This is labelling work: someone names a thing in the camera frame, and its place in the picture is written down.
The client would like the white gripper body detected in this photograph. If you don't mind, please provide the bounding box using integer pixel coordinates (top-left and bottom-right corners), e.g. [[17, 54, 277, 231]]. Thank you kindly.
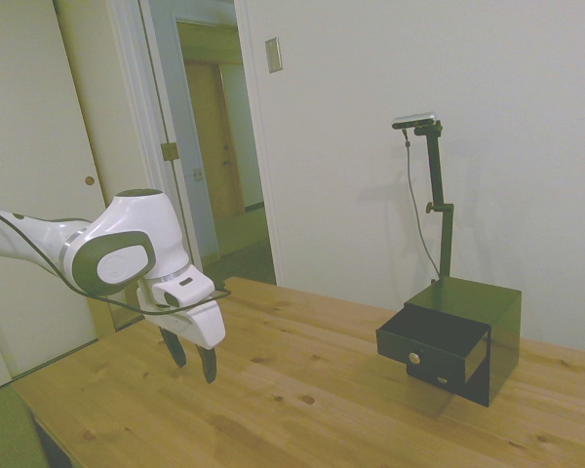
[[136, 284, 227, 350]]

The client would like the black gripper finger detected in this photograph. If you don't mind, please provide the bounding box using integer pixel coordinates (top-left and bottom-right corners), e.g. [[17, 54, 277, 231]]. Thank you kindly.
[[196, 344, 220, 386], [157, 326, 187, 370]]

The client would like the black drawer cabinet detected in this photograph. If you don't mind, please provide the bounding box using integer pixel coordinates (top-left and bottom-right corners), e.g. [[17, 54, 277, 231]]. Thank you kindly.
[[375, 276, 524, 409]]

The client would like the open white room door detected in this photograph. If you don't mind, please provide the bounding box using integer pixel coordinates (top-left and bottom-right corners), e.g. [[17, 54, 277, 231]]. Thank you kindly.
[[143, 0, 221, 269]]

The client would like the green upholstered seat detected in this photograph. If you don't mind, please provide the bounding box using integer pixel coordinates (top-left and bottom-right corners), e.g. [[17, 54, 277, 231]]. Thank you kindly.
[[0, 386, 49, 468]]

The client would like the wooden hallway door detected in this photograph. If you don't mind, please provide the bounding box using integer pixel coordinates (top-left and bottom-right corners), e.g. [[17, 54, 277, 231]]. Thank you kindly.
[[183, 58, 249, 219]]

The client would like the white closet door panel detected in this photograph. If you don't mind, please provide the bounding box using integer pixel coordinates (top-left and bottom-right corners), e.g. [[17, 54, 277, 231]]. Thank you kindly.
[[53, 0, 176, 333]]

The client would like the white closet door with knob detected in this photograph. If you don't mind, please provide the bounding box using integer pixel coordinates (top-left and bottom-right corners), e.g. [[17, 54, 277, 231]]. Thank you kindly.
[[0, 0, 103, 391]]

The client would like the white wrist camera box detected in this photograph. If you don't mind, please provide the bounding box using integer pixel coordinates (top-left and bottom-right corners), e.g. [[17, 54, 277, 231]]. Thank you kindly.
[[151, 273, 217, 310]]

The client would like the grey camera cable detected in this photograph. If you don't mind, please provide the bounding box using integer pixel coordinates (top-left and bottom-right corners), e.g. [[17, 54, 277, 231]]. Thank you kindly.
[[402, 128, 443, 283]]

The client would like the black camera stand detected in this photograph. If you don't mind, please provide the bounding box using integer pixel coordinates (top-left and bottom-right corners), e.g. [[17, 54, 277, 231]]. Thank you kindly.
[[413, 120, 455, 283]]

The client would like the metal wall switch plate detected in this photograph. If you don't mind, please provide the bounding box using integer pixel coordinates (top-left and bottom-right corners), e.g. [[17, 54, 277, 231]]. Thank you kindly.
[[264, 37, 283, 75]]

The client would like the silver camera on stand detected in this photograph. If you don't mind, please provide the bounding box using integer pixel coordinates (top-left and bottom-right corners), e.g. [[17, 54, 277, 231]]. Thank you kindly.
[[391, 112, 441, 131]]

